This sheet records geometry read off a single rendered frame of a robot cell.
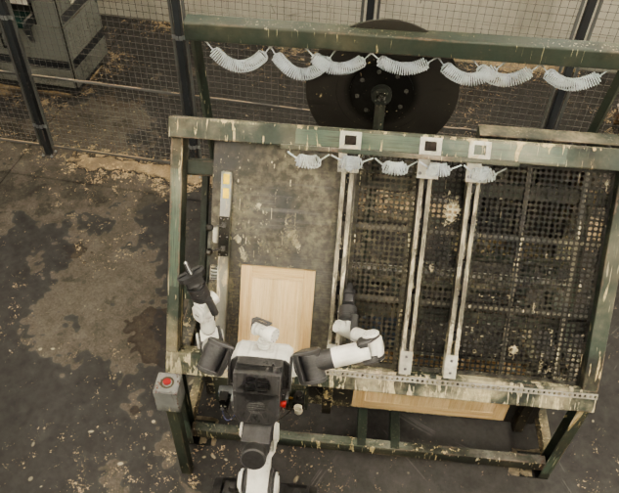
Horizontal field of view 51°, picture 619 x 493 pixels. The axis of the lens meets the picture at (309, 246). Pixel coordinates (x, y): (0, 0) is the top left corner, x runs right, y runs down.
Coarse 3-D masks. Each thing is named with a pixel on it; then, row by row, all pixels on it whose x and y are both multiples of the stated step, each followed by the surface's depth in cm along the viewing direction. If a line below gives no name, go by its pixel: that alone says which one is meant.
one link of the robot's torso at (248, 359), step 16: (240, 352) 284; (256, 352) 285; (272, 352) 285; (288, 352) 288; (240, 368) 273; (256, 368) 274; (272, 368) 275; (288, 368) 281; (240, 384) 273; (256, 384) 272; (272, 384) 271; (288, 384) 281; (240, 400) 277; (256, 400) 276; (272, 400) 275; (240, 416) 283; (256, 416) 282; (272, 416) 281
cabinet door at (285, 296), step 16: (256, 272) 329; (272, 272) 329; (288, 272) 328; (304, 272) 328; (256, 288) 331; (272, 288) 331; (288, 288) 330; (304, 288) 329; (240, 304) 334; (256, 304) 333; (272, 304) 333; (288, 304) 332; (304, 304) 331; (240, 320) 335; (272, 320) 335; (288, 320) 334; (304, 320) 333; (240, 336) 337; (256, 336) 337; (288, 336) 336; (304, 336) 335
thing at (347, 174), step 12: (348, 132) 302; (360, 132) 302; (360, 144) 303; (348, 168) 296; (348, 180) 311; (348, 192) 312; (348, 204) 313; (348, 216) 315; (348, 228) 316; (336, 240) 318; (336, 252) 319; (336, 264) 320; (336, 276) 322; (336, 288) 323; (336, 300) 328; (336, 312) 329; (336, 336) 328
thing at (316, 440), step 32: (192, 320) 368; (384, 320) 409; (192, 416) 392; (448, 416) 395; (512, 416) 388; (544, 416) 400; (576, 416) 339; (320, 448) 389; (352, 448) 385; (384, 448) 382; (416, 448) 383; (448, 448) 383; (544, 448) 385
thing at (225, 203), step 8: (232, 176) 319; (224, 184) 318; (232, 184) 321; (224, 200) 320; (224, 208) 321; (224, 256) 326; (224, 264) 327; (224, 272) 328; (224, 280) 329; (224, 288) 330; (224, 296) 331; (216, 304) 332; (224, 304) 332; (224, 312) 333; (216, 320) 334; (224, 320) 334; (224, 328) 335; (224, 336) 336
